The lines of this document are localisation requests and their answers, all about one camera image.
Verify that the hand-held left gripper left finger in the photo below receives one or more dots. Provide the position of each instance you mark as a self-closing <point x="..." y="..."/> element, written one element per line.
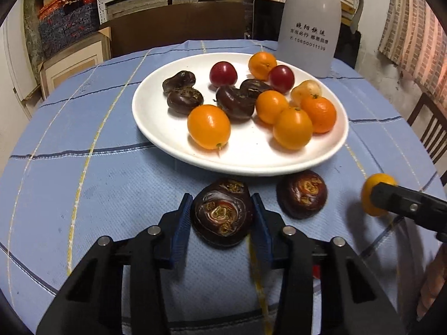
<point x="180" y="232"/>

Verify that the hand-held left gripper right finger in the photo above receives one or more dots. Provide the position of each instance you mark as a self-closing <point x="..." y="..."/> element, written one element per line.
<point x="262" y="232"/>

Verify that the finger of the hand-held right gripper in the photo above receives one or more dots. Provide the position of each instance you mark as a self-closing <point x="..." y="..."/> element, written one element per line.
<point x="412" y="207"/>

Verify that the small orange kumquat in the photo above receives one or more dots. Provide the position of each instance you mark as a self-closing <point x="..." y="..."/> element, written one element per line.
<point x="292" y="129"/>
<point x="270" y="106"/>
<point x="367" y="199"/>
<point x="262" y="64"/>

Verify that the white oval plate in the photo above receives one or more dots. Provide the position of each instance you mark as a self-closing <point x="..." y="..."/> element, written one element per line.
<point x="244" y="153"/>

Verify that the large yellow-orange kumquat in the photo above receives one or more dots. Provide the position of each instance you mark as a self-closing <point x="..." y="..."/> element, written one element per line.
<point x="209" y="127"/>

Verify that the orange mandarin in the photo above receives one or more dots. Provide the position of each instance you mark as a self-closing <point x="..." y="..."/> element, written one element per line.
<point x="322" y="115"/>

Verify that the fibrous water chestnut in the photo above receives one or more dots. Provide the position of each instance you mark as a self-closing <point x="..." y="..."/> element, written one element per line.
<point x="185" y="100"/>

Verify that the pale yellow striped fruit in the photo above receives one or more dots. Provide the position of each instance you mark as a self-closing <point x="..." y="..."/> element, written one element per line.
<point x="305" y="89"/>

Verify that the dark red cherry tomato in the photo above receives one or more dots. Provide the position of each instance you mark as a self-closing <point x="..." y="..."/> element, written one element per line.
<point x="223" y="74"/>
<point x="281" y="78"/>

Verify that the person's right forearm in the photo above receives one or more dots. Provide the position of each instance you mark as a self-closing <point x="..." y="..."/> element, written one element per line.
<point x="433" y="282"/>

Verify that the wooden chair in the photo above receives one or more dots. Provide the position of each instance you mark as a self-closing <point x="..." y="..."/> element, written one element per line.
<point x="431" y="129"/>

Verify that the blue checked tablecloth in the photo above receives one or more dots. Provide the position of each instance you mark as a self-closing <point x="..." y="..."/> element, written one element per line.
<point x="104" y="181"/>

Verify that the brick pattern sheet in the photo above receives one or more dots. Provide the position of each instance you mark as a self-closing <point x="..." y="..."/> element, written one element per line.
<point x="415" y="42"/>

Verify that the framed cardboard box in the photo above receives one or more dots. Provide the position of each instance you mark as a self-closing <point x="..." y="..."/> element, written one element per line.
<point x="73" y="62"/>

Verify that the dark brown board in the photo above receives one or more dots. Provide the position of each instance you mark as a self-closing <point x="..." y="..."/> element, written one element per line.
<point x="174" y="28"/>

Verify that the white curved tube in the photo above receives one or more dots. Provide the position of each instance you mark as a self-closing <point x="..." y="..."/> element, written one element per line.
<point x="359" y="7"/>

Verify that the black framed panel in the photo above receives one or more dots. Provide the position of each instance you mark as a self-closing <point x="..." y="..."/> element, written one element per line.
<point x="267" y="17"/>

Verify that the white thermos jug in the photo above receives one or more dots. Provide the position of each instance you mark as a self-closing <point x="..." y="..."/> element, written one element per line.
<point x="309" y="14"/>

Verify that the stack of patterned fabric boxes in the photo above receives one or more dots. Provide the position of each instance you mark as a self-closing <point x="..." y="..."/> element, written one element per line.
<point x="70" y="24"/>

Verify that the grey-green textured slab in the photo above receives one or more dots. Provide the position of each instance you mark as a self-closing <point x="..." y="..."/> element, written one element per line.
<point x="33" y="31"/>

